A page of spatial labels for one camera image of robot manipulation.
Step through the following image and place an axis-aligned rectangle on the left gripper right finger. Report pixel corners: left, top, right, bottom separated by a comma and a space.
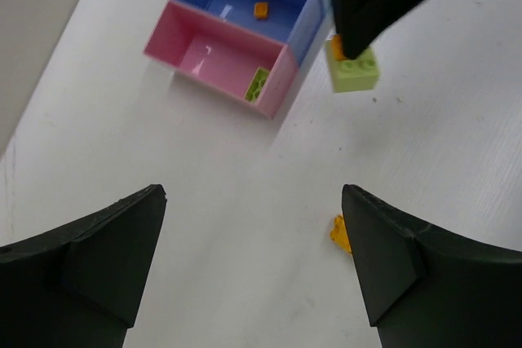
342, 185, 521, 347

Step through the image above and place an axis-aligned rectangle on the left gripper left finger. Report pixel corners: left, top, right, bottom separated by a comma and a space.
1, 184, 166, 347

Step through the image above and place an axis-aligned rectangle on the green square lego brick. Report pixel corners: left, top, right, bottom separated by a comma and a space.
324, 35, 380, 93

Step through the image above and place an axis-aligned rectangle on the orange lego plate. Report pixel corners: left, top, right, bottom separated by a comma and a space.
330, 214, 352, 254

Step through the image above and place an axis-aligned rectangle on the small orange lego brick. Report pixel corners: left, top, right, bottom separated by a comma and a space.
254, 2, 269, 20

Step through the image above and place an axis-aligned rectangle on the green curved lego brick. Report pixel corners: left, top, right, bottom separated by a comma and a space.
244, 67, 270, 103

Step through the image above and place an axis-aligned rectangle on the pink container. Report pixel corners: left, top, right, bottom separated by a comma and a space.
144, 0, 299, 118

